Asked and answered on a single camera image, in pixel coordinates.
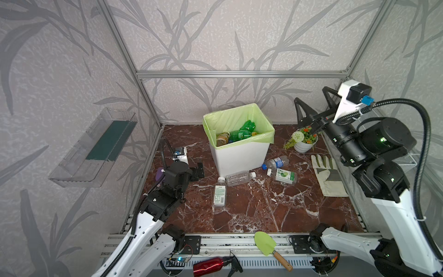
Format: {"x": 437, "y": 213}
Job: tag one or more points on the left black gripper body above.
{"x": 193, "y": 171}

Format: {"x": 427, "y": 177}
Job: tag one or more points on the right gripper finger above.
{"x": 328, "y": 94}
{"x": 305, "y": 114}

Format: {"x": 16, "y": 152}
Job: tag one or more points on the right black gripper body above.
{"x": 320, "y": 119}

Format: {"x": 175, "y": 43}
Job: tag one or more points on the brown tea bottle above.
{"x": 222, "y": 139}

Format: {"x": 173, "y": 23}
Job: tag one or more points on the green plastic soda bottle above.
{"x": 239, "y": 135}

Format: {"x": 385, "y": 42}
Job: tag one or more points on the square bottle green label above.
{"x": 283, "y": 176}

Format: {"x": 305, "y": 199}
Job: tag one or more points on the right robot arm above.
{"x": 411, "y": 252}

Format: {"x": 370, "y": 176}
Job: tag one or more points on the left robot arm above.
{"x": 148, "y": 240}

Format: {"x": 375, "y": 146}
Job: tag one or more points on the blue label bottle near bin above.
{"x": 276, "y": 163}

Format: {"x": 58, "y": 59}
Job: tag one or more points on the white bin with green liner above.
{"x": 244, "y": 155}

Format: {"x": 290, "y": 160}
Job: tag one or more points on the white potted flower plant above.
{"x": 302, "y": 140}

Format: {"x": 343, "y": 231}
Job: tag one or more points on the white green label bottle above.
{"x": 219, "y": 199}

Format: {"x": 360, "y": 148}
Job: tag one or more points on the purple pink spatula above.
{"x": 159, "y": 174}

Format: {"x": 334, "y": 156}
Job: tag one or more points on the clear bottle white cap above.
{"x": 240, "y": 178}

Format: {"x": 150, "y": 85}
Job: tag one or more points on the beige gardening glove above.
{"x": 328, "y": 176}

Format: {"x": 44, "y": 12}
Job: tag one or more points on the green circuit board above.
{"x": 178, "y": 261}

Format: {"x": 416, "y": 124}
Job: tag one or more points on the red spray bottle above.
{"x": 216, "y": 264}

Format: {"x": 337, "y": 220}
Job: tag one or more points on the green garden trowel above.
{"x": 266, "y": 244}

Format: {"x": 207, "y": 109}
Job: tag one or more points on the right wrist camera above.
{"x": 354, "y": 96}

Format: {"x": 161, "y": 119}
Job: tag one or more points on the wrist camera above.
{"x": 354, "y": 96}
{"x": 181, "y": 154}

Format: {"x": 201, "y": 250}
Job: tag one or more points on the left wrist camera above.
{"x": 181, "y": 154}

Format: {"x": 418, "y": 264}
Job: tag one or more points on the aluminium frame crossbar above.
{"x": 147, "y": 74}

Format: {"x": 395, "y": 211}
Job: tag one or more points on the white wire mesh basket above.
{"x": 407, "y": 162}

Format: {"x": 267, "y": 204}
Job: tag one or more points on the clear acrylic wall shelf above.
{"x": 91, "y": 159}

